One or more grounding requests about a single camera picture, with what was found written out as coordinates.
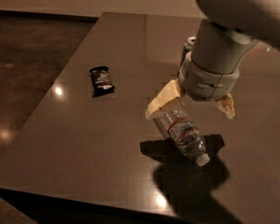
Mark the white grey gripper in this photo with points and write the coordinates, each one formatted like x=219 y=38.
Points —
x=206 y=81

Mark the clear plastic water bottle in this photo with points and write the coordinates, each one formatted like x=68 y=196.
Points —
x=176 y=124

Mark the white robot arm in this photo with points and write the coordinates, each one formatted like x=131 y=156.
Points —
x=210 y=64

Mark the silver green soda can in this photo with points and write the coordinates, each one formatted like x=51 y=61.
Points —
x=188 y=45

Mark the black snack bar wrapper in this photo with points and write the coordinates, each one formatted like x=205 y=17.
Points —
x=101 y=81

